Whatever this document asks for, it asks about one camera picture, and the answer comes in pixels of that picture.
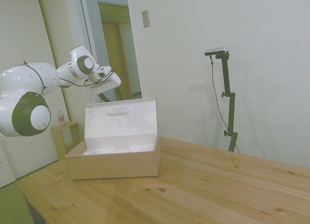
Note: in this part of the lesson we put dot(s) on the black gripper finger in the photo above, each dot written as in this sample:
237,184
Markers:
103,98
119,94

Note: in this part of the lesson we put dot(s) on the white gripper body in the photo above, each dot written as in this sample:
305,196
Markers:
104,84

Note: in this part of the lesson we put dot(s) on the brown cardboard box white inside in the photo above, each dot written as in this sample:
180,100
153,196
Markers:
113,161

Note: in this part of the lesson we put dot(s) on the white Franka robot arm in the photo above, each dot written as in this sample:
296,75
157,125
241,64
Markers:
26,83

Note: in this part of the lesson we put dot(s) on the brown wooden door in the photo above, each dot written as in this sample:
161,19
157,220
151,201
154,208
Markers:
112,52

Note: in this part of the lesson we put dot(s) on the small clear bottle red label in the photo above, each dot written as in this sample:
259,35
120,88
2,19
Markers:
61,117

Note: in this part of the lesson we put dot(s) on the small wooden cube shelf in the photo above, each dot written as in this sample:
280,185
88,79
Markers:
58,139

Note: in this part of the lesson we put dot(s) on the white cabinet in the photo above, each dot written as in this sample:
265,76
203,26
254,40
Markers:
6,165

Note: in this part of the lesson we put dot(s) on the green sofa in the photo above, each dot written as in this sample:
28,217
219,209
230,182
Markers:
12,204

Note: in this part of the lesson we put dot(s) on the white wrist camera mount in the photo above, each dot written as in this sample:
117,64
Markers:
103,72

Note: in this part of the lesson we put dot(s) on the white door frame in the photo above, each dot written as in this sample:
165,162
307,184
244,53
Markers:
138,52

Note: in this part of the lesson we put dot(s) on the beige wall switch plate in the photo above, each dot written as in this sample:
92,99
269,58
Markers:
145,18

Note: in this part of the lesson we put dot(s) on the grey exterior camera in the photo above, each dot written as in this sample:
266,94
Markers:
215,51

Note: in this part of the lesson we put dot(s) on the black camera stand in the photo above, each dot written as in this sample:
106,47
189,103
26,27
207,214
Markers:
228,98

